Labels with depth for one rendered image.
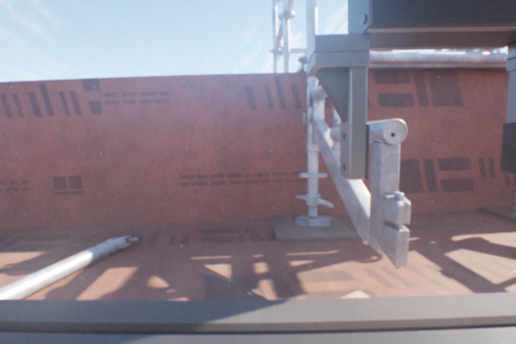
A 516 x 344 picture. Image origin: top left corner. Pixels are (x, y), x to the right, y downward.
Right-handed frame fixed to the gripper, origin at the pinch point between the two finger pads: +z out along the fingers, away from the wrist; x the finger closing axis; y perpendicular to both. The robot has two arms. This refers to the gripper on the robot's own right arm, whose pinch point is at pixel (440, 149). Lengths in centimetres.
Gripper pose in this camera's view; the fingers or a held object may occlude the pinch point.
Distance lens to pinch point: 24.7
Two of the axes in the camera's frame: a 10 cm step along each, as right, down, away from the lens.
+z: 0.3, 9.9, 1.2
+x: 10.0, -0.2, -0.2
